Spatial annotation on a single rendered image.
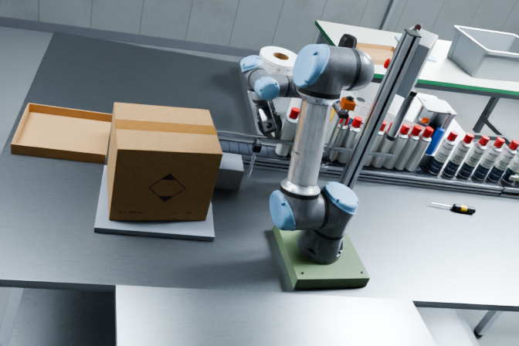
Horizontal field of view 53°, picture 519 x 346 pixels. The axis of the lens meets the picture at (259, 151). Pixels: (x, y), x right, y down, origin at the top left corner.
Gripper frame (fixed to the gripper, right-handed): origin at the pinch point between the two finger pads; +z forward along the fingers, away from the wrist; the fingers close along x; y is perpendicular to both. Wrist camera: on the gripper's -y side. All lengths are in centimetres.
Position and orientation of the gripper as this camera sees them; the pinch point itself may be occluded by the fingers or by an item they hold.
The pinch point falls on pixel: (275, 140)
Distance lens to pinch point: 198.5
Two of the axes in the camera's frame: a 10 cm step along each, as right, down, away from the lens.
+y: -1.4, -5.9, 7.9
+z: 2.6, 7.5, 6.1
